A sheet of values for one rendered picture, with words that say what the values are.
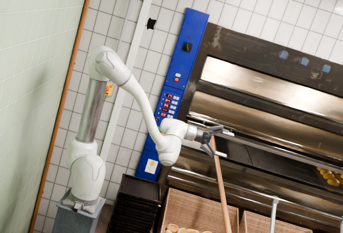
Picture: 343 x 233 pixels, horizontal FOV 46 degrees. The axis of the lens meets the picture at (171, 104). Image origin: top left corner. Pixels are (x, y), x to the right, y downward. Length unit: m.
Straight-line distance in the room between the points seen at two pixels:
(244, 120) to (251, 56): 0.46
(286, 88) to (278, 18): 0.49
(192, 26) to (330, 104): 1.13
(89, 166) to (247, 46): 1.36
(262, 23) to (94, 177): 1.50
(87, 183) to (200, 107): 1.08
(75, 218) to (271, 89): 1.57
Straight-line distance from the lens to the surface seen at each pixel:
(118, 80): 2.05
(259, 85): 2.89
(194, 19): 2.76
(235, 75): 2.86
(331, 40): 2.96
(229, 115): 2.91
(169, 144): 2.21
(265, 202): 3.20
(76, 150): 2.33
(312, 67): 2.95
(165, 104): 2.85
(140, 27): 2.79
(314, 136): 3.10
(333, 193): 3.32
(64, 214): 2.29
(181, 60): 2.79
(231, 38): 2.81
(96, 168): 2.18
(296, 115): 3.01
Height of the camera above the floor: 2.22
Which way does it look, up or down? 15 degrees down
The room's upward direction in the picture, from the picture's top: 18 degrees clockwise
